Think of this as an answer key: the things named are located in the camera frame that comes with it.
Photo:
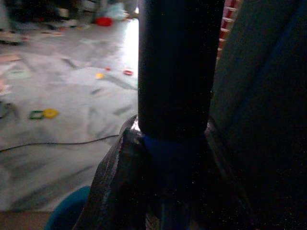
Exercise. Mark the small yellow toy piece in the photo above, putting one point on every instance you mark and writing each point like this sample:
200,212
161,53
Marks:
99,76

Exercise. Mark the light blue plastic bag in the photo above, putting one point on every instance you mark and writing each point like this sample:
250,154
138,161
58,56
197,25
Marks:
115,10

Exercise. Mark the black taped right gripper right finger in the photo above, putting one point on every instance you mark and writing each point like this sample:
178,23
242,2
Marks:
216,191

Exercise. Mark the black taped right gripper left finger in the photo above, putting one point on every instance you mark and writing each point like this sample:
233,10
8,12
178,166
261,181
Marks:
112,182

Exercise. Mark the green square toy block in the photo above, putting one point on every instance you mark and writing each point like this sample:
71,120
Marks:
36,115

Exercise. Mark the red bowl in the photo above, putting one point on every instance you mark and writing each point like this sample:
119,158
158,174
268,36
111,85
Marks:
103,21

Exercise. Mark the red and white striped object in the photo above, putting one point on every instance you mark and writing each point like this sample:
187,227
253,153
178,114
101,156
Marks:
226,26

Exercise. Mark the grey patterned play mat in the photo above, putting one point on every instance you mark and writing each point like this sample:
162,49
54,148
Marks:
60,91

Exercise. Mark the blue round object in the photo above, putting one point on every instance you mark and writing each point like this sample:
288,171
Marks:
69,208

